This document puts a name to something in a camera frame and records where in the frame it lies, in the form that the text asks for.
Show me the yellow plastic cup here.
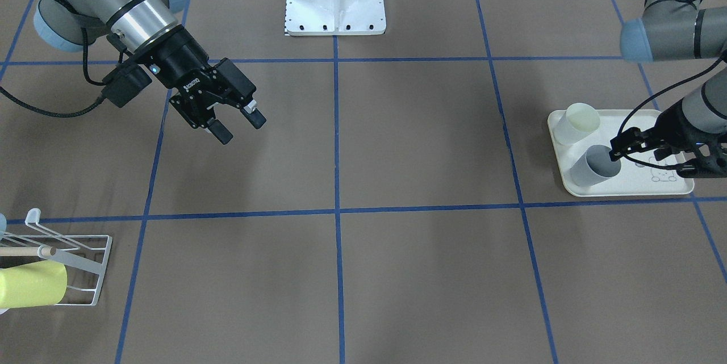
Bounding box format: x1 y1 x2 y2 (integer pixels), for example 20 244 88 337
1 260 68 309

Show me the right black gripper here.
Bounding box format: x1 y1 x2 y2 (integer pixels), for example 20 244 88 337
139 27 267 145

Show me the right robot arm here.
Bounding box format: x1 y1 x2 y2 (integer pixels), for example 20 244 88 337
2 0 266 144

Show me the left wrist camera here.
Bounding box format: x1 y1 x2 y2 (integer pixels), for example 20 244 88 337
676 144 726 178

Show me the cream plastic tray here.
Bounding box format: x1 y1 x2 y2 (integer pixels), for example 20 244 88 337
550 110 695 198

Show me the pale green plastic cup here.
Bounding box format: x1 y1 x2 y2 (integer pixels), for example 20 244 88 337
553 103 601 145

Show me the white wire cup rack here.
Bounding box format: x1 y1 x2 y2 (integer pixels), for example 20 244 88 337
1 208 112 307

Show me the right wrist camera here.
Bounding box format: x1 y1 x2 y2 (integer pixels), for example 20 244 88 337
101 63 152 108

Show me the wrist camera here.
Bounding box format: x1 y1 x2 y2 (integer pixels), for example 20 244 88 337
101 63 152 108
676 144 726 178

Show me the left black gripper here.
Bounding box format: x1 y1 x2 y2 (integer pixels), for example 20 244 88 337
608 100 711 162

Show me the grey plastic cup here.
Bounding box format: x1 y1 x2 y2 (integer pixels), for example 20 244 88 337
569 145 621 187

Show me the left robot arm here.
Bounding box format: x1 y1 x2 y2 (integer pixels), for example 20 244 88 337
610 0 726 178

